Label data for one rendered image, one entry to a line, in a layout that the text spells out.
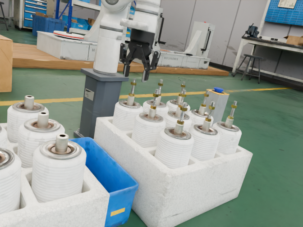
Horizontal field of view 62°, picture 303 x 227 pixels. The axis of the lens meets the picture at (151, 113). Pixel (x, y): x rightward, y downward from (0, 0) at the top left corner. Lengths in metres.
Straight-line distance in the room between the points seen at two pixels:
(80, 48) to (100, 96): 1.70
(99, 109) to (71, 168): 0.57
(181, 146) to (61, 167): 0.31
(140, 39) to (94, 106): 0.38
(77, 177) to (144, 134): 0.29
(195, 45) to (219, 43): 2.16
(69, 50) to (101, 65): 1.62
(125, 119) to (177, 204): 0.31
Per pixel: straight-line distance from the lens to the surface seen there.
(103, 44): 1.01
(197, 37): 4.33
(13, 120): 0.70
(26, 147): 0.60
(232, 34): 6.29
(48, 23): 5.04
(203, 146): 0.74
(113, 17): 1.05
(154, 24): 0.80
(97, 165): 0.85
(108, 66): 1.02
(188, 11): 7.09
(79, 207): 0.51
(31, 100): 0.70
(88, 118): 1.07
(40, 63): 2.45
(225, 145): 0.84
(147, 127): 0.73
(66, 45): 2.61
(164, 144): 0.66
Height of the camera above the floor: 0.50
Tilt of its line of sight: 18 degrees down
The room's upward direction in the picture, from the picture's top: 12 degrees clockwise
